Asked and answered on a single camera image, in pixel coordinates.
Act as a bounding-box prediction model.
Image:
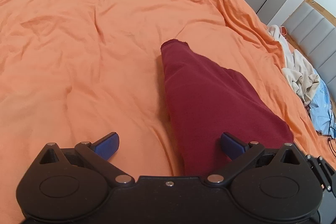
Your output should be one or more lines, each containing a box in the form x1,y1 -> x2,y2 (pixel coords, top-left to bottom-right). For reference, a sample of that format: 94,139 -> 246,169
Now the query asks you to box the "black cable on bed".
325,108 -> 336,141

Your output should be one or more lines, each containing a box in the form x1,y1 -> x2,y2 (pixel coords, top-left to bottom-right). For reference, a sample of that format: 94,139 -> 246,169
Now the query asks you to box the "grey padded headboard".
282,0 -> 336,97

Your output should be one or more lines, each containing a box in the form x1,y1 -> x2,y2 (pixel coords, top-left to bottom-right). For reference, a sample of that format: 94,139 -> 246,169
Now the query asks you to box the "orange duvet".
1,0 -> 335,223

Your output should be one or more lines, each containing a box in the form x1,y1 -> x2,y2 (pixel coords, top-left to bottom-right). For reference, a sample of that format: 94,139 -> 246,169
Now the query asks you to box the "beige crumpled garment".
268,25 -> 321,106

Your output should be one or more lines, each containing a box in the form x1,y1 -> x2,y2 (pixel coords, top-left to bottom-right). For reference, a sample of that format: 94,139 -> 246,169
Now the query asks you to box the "light blue garment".
309,79 -> 335,139

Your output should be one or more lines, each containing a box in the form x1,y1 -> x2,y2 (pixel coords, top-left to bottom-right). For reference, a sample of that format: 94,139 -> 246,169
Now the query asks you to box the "dark red t-shirt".
161,39 -> 293,176

